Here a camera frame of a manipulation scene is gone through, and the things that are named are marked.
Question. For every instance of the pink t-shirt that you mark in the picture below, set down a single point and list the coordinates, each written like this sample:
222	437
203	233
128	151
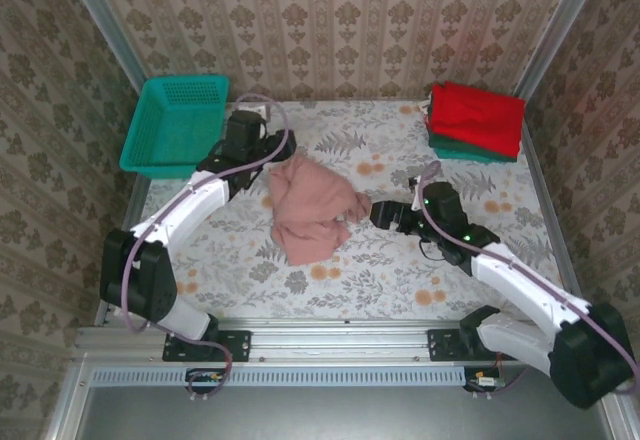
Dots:
310	210

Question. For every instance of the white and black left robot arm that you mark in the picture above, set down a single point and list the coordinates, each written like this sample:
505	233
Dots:
190	205

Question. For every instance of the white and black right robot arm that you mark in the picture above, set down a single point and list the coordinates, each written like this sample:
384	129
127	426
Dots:
525	285

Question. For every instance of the floral tablecloth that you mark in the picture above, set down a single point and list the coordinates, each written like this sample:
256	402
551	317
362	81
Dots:
350	290

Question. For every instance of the teal plastic basket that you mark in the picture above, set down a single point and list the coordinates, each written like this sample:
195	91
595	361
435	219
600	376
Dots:
170	125

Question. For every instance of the green folded t-shirt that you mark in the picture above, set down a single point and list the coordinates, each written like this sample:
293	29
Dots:
450	150

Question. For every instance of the red folded t-shirt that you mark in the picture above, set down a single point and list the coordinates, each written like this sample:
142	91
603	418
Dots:
475	115

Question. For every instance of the small electronics board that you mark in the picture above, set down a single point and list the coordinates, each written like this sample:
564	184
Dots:
484	381
205	376

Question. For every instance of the grey metal panel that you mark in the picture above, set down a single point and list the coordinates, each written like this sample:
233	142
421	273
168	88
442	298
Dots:
325	415

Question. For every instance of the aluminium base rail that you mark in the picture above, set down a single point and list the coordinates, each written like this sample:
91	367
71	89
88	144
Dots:
340	340

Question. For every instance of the aluminium frame post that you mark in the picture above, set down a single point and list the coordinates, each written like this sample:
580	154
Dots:
100	15
560	25

